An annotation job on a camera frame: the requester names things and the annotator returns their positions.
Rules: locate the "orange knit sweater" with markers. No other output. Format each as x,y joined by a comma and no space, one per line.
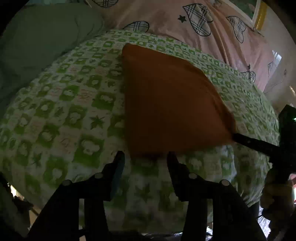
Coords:
170,105

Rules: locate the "green white patterned blanket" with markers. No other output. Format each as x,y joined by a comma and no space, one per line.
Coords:
68,123

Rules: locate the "green pillow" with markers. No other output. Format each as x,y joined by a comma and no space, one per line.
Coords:
37,36

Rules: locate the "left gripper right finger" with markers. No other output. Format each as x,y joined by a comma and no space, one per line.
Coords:
232,220

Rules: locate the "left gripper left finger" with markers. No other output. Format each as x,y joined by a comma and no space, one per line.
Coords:
76,209

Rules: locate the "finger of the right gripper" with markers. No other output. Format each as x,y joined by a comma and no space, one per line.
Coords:
257,145

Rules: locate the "person's right hand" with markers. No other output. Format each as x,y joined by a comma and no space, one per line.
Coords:
277,201

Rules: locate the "pink heart print duvet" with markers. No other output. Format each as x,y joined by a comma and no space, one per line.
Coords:
213,27

